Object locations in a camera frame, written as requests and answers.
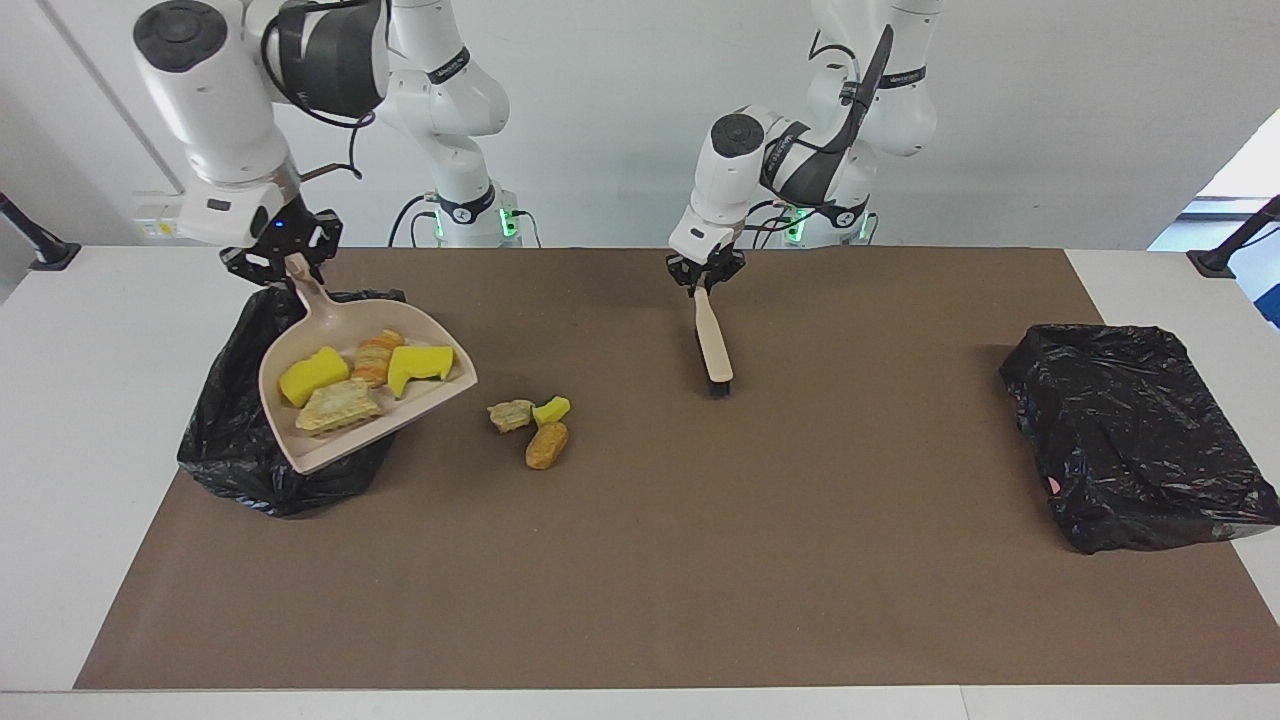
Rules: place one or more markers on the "brown oblong bread roll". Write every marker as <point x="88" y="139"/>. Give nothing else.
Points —
<point x="546" y="446"/>

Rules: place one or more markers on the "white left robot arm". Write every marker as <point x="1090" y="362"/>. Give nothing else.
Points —
<point x="730" y="170"/>

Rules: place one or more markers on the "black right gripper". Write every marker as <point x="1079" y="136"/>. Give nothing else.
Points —
<point x="292" y="230"/>

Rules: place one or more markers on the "small yellow green sponge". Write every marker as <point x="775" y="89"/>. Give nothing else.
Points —
<point x="551" y="411"/>

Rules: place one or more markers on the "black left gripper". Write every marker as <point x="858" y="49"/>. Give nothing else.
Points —
<point x="705" y="272"/>

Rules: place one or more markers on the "white wall socket box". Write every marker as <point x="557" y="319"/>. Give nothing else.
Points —
<point x="160" y="222"/>

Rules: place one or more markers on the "black bag lined bin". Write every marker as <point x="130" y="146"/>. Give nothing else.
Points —
<point x="220" y="430"/>

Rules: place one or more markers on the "black clamp stand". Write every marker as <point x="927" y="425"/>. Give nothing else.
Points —
<point x="50" y="255"/>
<point x="1215" y="262"/>

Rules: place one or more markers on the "orange striped croissant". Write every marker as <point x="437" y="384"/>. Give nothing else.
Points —
<point x="378" y="360"/>

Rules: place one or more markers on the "yellow notched sponge piece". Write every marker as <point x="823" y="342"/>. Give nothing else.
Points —
<point x="420" y="365"/>

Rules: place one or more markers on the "beige hand brush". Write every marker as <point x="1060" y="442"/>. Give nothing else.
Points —
<point x="712" y="340"/>

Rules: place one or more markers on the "bright window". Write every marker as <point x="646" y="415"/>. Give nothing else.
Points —
<point x="1250" y="170"/>

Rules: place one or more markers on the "pale bread chunk small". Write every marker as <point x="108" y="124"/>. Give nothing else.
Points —
<point x="510" y="416"/>

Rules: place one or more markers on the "brown table mat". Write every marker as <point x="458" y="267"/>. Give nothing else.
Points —
<point x="640" y="640"/>

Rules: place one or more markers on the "yellow wedge sponge piece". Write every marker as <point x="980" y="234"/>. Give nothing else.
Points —
<point x="312" y="376"/>

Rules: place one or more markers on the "black bag bin pink spot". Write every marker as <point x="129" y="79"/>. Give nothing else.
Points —
<point x="1130" y="440"/>

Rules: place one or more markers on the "pale bread chunk large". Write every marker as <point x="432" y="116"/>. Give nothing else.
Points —
<point x="338" y="408"/>

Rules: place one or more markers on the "beige plastic dustpan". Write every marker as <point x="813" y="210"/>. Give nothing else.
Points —
<point x="320" y="325"/>

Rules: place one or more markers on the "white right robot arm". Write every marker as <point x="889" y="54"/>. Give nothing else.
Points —
<point x="210" y="110"/>

